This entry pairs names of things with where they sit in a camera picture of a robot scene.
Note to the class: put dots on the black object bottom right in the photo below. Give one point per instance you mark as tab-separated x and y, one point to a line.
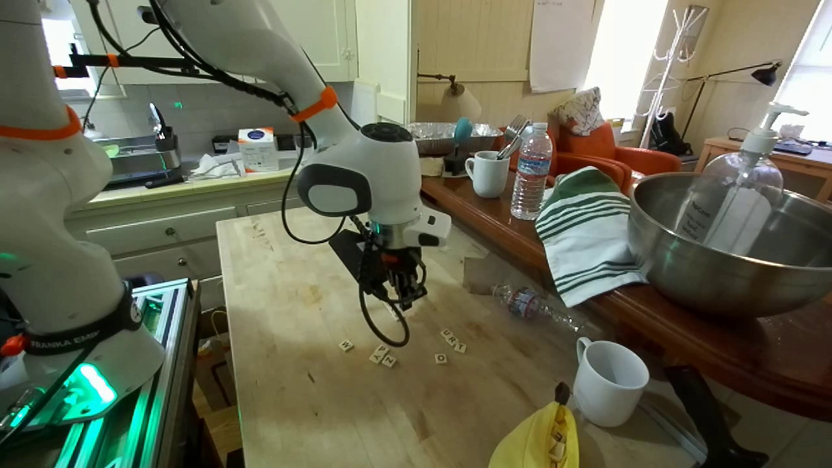
722	450

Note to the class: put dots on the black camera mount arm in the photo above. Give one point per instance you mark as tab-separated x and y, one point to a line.
81	64

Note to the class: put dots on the brown wooden counter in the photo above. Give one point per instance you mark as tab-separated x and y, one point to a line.
782	360

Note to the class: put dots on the left pile letter tiles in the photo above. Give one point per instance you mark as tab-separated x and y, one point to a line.
379	355

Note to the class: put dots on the white mug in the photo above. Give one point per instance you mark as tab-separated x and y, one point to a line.
487	173
610	380

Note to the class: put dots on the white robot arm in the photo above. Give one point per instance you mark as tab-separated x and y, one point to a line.
79	315

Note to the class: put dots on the white coat rack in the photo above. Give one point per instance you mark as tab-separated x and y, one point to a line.
687	23

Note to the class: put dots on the letter O tile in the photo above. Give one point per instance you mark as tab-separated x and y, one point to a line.
441	360

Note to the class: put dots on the clear pump dispenser bottle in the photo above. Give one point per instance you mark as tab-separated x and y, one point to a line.
731	198

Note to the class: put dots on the steel mixing bowl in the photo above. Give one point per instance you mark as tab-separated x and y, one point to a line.
786	265

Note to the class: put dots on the letter R tile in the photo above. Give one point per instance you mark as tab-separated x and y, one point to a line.
453	342

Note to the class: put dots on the orange chair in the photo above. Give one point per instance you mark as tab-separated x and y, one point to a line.
625	164

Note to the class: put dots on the letter T tile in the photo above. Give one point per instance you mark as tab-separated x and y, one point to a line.
448	335

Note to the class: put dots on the green striped white towel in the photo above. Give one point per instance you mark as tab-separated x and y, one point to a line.
584	230

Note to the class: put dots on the plastic water bottle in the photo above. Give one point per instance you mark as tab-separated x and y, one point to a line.
531	173

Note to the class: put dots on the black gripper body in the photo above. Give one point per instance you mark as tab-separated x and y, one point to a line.
375	269

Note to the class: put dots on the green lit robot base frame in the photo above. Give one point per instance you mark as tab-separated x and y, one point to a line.
114	412

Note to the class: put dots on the gooseneck lamp left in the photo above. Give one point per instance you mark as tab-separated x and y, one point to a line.
457	100

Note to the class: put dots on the white mug far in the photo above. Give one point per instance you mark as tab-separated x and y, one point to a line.
487	173

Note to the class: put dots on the white tissue box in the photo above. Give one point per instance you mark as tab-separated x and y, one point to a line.
258	149

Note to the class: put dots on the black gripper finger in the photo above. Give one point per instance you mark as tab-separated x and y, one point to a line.
410	294

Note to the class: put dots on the single tile far left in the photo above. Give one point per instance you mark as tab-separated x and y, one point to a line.
348	346

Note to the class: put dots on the white mug near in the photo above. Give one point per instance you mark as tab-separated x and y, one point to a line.
610	380

